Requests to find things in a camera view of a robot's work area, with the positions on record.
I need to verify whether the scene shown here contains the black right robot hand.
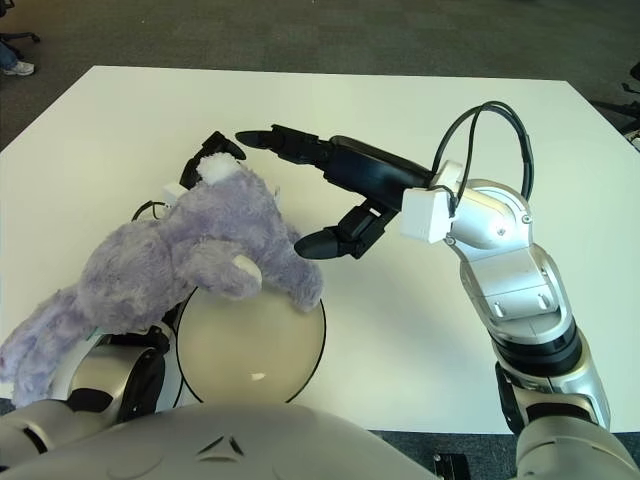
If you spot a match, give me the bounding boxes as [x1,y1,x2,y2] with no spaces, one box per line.
[234,124,436,261]

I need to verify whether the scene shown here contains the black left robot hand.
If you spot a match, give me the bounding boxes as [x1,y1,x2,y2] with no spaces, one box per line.
[178,131,247,190]

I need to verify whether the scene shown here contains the purple plush bunny doll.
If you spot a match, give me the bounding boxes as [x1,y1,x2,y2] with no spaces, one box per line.
[0,154,326,409]

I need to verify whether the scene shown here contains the white plate with black rim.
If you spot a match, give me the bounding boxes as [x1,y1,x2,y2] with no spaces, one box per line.
[174,287,329,405]

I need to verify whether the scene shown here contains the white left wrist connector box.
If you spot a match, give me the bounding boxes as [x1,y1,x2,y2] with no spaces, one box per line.
[162,182,189,205]

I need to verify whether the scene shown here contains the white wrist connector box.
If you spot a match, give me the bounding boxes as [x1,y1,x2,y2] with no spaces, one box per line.
[162,182,189,205]
[399,159,464,245]

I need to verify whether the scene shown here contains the white right wrist connector box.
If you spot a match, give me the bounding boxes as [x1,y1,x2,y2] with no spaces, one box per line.
[399,159,464,245]

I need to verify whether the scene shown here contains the black chair legs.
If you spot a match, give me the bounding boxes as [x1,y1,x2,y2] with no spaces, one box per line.
[592,64,640,136]

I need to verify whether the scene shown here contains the grey robot torso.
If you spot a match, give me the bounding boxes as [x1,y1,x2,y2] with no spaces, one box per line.
[0,402,640,480]

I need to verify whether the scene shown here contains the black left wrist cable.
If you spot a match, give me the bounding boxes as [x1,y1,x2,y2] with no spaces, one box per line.
[130,199,171,222]

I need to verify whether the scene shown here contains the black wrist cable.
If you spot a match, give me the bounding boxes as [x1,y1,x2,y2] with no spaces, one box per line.
[430,101,534,199]
[130,199,171,222]

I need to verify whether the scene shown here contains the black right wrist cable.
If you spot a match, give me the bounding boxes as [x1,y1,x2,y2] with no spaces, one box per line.
[430,101,534,199]

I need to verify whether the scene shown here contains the black bracket under table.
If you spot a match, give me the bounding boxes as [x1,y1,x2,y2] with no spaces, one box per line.
[432,452,469,480]

